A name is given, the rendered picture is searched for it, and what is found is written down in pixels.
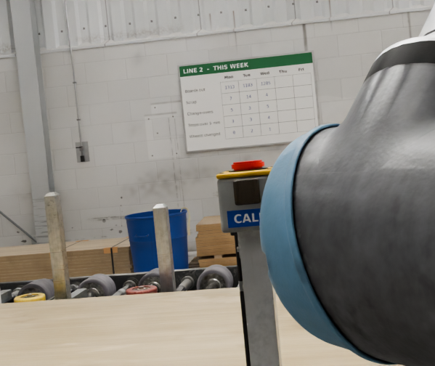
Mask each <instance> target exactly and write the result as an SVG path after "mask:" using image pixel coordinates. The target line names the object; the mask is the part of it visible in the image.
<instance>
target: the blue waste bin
mask: <svg viewBox="0 0 435 366"><path fill-rule="evenodd" d="M186 209H187V210H186ZM186 209H183V208H182V209H169V210H168V215H169V223H170V230H171V244H172V252H173V260H174V269H189V264H188V248H187V216H186V213H187V212H188V216H189V219H188V235H190V212H189V210H188V208H186ZM124 218H125V220H126V224H127V229H128V234H129V242H130V248H131V256H132V261H133V266H134V272H149V271H150V270H152V269H155V268H158V254H157V247H156V239H155V225H154V218H153V211H146V212H141V213H133V214H129V215H126V216H125V217H124Z"/></svg>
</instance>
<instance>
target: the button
mask: <svg viewBox="0 0 435 366"><path fill-rule="evenodd" d="M263 166H264V161H262V160H247V161H240V162H234V163H233V164H232V165H231V167H232V169H234V171H244V170H252V169H259V168H263Z"/></svg>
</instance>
